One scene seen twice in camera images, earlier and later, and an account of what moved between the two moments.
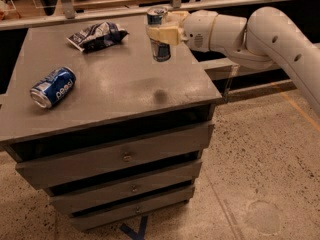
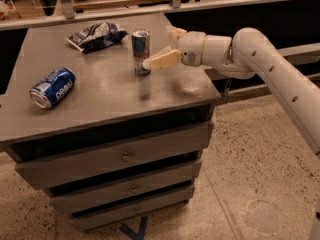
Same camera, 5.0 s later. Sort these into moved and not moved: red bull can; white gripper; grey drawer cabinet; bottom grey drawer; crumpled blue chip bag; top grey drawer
Moved: white gripper; red bull can
Not moved: crumpled blue chip bag; bottom grey drawer; grey drawer cabinet; top grey drawer
